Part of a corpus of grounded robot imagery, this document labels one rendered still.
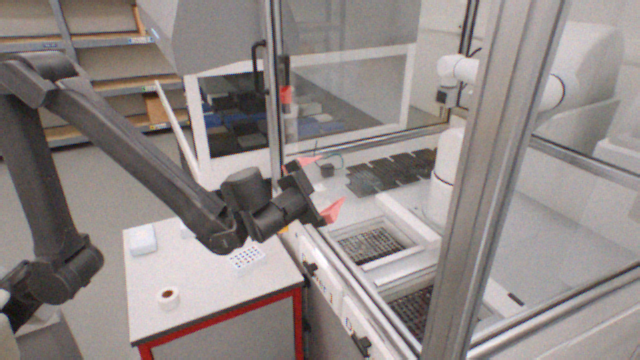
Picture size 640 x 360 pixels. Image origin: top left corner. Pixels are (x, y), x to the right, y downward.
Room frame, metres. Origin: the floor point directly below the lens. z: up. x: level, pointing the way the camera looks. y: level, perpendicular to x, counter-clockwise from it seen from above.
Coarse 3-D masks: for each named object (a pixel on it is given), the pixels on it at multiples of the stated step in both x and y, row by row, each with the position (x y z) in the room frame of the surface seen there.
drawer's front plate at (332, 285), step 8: (304, 240) 1.05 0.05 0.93; (304, 248) 1.03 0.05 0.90; (312, 248) 1.01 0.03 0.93; (312, 256) 0.98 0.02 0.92; (320, 264) 0.93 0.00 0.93; (320, 272) 0.92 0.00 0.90; (328, 272) 0.89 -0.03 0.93; (328, 280) 0.87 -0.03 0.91; (336, 280) 0.86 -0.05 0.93; (320, 288) 0.92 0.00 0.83; (328, 288) 0.87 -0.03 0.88; (336, 288) 0.83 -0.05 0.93; (328, 296) 0.87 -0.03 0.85; (336, 296) 0.82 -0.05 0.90; (336, 304) 0.82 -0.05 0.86; (336, 312) 0.82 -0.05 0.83
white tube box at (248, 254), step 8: (248, 248) 1.16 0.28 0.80; (256, 248) 1.16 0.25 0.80; (232, 256) 1.12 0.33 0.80; (240, 256) 1.12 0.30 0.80; (248, 256) 1.12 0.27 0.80; (264, 256) 1.12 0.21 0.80; (232, 264) 1.07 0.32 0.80; (240, 264) 1.07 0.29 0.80; (248, 264) 1.07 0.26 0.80; (256, 264) 1.09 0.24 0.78; (240, 272) 1.05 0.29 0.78; (248, 272) 1.07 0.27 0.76
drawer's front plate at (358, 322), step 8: (344, 304) 0.78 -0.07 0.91; (352, 304) 0.76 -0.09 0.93; (344, 312) 0.78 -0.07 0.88; (352, 312) 0.74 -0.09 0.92; (360, 312) 0.74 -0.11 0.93; (344, 320) 0.78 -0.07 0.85; (352, 320) 0.74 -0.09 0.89; (360, 320) 0.71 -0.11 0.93; (352, 328) 0.74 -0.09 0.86; (360, 328) 0.70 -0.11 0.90; (368, 328) 0.68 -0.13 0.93; (360, 336) 0.70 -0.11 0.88; (368, 336) 0.67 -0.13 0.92; (376, 336) 0.66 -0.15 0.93; (376, 344) 0.64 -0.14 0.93; (368, 352) 0.66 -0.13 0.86; (376, 352) 0.63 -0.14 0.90; (384, 352) 0.61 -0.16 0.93
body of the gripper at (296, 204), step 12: (288, 180) 0.61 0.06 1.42; (288, 192) 0.59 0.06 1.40; (300, 192) 0.59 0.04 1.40; (276, 204) 0.56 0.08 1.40; (288, 204) 0.57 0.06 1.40; (300, 204) 0.58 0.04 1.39; (312, 204) 0.59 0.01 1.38; (288, 216) 0.55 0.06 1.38; (300, 216) 0.61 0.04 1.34; (312, 216) 0.58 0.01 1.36
